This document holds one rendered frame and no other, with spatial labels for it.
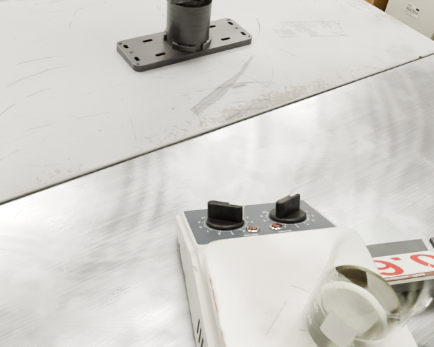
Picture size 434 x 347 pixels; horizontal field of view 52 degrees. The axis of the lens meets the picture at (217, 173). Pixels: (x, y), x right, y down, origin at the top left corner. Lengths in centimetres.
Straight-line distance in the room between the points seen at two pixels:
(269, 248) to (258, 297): 4
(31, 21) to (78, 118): 24
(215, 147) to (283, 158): 8
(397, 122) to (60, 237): 44
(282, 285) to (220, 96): 34
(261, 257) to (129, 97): 33
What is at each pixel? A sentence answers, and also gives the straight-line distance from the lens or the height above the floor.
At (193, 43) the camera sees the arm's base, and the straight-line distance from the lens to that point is 65.
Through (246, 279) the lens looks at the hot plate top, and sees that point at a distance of 30.
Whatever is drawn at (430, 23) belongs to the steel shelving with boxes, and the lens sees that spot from 263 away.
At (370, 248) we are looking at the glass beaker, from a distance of 27.
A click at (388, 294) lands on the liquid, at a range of 28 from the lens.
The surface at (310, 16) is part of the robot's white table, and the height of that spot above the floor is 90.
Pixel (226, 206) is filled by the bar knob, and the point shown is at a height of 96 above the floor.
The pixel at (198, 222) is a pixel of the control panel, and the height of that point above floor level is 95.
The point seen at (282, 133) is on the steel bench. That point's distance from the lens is 55.
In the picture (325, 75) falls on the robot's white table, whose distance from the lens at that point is 68.
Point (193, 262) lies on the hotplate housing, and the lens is 33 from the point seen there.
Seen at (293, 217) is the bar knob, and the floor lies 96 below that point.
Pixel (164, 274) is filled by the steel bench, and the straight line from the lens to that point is 40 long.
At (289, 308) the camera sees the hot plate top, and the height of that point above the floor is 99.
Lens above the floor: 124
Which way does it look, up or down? 46 degrees down
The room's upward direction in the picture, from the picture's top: 8 degrees clockwise
